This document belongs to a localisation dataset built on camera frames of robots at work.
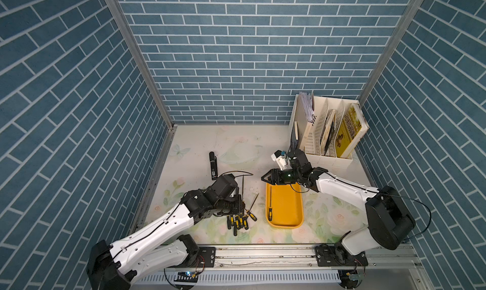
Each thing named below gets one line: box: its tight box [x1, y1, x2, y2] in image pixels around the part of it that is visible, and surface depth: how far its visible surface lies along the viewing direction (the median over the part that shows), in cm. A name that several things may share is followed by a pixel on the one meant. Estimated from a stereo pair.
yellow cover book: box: [335, 105, 363, 158], surface depth 96 cm
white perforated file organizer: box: [289, 94, 359, 172], surface depth 99 cm
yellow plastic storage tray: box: [265, 182, 305, 229], surface depth 88 cm
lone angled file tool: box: [245, 193, 260, 222], surface depth 86 cm
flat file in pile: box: [243, 215, 249, 231], surface depth 82 cm
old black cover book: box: [320, 108, 337, 156], surface depth 99 cm
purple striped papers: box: [299, 91, 315, 123], surface depth 91 cm
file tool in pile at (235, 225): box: [232, 214, 238, 237], surface depth 82 cm
